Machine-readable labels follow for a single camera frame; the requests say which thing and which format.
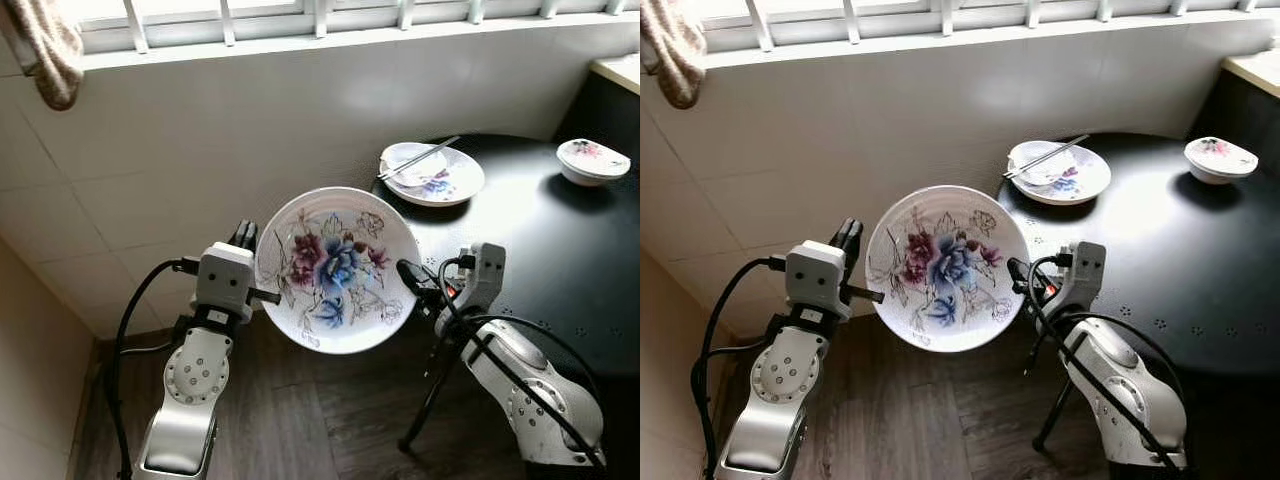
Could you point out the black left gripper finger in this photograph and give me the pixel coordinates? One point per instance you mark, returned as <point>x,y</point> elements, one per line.
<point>839,238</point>
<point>250,236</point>
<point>853,236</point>
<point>236,236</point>

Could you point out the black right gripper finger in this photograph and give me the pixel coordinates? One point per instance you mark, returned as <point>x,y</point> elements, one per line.
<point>432,302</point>
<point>1040,300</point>
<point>415,272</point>
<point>1022,272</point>

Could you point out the large white flowered plate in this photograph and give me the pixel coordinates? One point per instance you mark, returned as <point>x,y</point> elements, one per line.
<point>340,270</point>
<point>950,270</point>

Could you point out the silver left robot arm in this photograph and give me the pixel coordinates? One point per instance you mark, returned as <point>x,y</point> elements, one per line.
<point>780,370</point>
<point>190,370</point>

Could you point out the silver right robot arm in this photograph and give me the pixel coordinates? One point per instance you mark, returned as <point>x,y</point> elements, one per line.
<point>540,400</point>
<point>1130,400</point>

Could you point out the small white flowered plate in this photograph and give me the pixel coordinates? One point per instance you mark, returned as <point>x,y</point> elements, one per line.
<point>1070,185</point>
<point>440,185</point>

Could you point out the round black table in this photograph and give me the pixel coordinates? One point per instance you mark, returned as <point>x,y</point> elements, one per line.
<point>550,260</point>
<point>1180,260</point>

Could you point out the metal chopstick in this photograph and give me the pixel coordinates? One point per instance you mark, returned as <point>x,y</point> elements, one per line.
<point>418,156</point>
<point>1051,158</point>
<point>424,160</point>
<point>1045,154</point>

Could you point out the white flowered bowl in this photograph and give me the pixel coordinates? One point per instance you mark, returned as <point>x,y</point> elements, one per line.
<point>590,165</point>
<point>1218,165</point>

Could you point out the white window grille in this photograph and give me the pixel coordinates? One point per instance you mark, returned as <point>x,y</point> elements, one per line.
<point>322,18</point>
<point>850,20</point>

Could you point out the dark cabinet with beige top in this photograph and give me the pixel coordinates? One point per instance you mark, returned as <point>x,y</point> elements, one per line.
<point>610,110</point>
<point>1240,115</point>

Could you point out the beige patterned cloth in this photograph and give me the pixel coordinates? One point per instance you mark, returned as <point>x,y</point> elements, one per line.
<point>50,60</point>
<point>675,60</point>

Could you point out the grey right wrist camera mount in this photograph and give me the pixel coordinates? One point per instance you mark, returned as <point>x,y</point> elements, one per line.
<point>1088,270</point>
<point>485,275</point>

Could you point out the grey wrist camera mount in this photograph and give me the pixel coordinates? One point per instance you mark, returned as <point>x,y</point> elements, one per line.
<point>815,275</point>
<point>485,275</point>
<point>225,275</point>
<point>1088,270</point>

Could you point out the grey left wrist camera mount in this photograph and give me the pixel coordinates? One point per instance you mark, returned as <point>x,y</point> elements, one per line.
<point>225,275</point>
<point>815,275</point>

